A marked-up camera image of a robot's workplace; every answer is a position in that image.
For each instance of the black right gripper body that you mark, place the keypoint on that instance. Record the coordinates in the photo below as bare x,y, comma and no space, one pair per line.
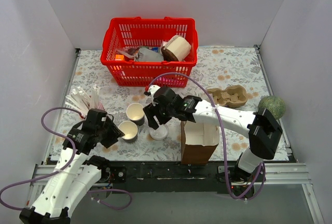
153,111

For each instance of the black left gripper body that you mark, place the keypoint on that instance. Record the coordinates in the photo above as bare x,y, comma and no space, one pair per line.
109,132

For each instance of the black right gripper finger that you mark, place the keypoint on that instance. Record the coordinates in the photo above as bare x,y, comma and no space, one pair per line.
150,114
162,117

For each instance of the white plastic cup lid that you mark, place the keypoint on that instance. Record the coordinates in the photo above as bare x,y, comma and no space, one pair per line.
160,133

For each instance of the black paper coffee cup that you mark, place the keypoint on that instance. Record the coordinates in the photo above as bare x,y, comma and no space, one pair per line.
130,131

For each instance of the brown paper bag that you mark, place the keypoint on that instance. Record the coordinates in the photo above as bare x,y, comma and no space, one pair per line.
198,142

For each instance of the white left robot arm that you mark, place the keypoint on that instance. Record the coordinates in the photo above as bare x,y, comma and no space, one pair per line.
76,172

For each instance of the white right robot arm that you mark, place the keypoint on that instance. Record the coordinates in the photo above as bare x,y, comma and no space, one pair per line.
260,127

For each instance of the pink cup of straws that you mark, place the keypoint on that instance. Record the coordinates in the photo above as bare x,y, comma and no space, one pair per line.
81,100

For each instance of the brown cardboard cup carrier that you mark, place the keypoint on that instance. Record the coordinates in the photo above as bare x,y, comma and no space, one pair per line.
232,96

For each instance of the grey crumpled pouch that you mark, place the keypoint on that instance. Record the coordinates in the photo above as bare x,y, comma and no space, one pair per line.
147,55

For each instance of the clear plastic snack packet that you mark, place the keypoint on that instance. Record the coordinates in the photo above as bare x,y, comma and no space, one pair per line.
129,53

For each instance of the red plastic shopping basket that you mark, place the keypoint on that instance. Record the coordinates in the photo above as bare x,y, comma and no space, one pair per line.
152,34

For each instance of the orange snack box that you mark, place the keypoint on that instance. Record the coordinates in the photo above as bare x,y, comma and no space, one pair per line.
119,57

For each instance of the green melon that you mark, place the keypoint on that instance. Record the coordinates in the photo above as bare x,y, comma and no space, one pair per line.
274,104

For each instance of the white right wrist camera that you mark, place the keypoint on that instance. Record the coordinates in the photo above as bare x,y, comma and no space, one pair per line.
151,92

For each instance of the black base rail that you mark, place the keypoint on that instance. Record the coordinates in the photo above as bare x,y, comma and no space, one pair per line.
162,176

